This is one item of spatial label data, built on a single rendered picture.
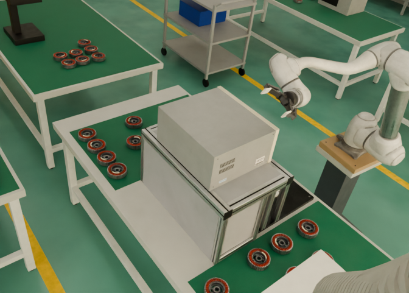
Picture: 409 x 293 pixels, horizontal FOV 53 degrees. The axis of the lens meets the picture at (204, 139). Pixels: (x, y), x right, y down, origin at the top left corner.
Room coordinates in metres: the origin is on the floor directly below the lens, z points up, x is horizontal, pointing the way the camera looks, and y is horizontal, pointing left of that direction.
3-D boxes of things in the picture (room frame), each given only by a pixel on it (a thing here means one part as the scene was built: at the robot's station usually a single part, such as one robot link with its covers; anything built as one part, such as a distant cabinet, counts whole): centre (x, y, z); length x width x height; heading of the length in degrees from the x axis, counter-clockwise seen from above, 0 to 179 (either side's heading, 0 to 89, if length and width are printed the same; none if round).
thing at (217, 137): (1.58, -0.05, 1.22); 0.44 x 0.39 x 0.20; 43
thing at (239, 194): (1.57, -0.06, 1.09); 0.68 x 0.44 x 0.05; 43
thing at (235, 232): (1.28, -0.22, 0.91); 0.28 x 0.03 x 0.32; 133
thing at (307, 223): (1.46, -0.61, 0.77); 0.11 x 0.11 x 0.04
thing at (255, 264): (1.22, -0.34, 0.77); 0.11 x 0.11 x 0.04
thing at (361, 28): (5.22, -1.07, 0.38); 2.20 x 0.90 x 0.75; 43
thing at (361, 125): (2.19, -1.00, 0.95); 0.18 x 0.16 x 0.22; 35
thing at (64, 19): (3.39, 1.46, 0.38); 1.85 x 1.10 x 0.75; 43
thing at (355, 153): (2.22, -0.98, 0.82); 0.22 x 0.18 x 0.06; 43
